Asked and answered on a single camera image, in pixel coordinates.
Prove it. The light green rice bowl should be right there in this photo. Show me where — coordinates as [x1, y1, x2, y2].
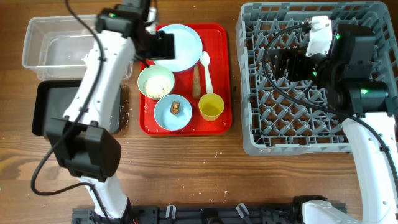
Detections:
[137, 65, 175, 100]

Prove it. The pile of white rice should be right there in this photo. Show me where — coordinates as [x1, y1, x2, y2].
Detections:
[144, 75, 172, 98]

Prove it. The white plastic spoon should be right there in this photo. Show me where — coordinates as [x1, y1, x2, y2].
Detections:
[200, 51, 214, 94]

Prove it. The brown food scrap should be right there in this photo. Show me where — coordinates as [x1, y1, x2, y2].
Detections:
[170, 101, 180, 115]

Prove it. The small light blue plate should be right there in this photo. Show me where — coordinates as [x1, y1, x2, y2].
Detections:
[154, 94, 193, 131]

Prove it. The yellow plastic cup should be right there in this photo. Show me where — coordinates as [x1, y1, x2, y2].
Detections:
[198, 93, 224, 121]

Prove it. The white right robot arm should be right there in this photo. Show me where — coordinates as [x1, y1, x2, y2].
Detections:
[262, 22, 397, 223]

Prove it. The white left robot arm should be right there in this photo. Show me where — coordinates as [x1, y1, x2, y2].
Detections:
[45, 1, 175, 223]

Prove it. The grey dishwasher rack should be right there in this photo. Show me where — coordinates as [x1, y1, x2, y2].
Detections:
[236, 1, 397, 156]

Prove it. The clear plastic waste bin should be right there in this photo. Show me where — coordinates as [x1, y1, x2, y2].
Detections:
[21, 14, 134, 81]

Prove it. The black food waste tray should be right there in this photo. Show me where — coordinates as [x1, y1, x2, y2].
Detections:
[31, 79, 123, 136]

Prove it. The large light blue plate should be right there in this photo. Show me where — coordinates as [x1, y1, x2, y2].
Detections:
[155, 24, 203, 72]

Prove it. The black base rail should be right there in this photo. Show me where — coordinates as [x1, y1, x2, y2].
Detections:
[71, 203, 348, 224]

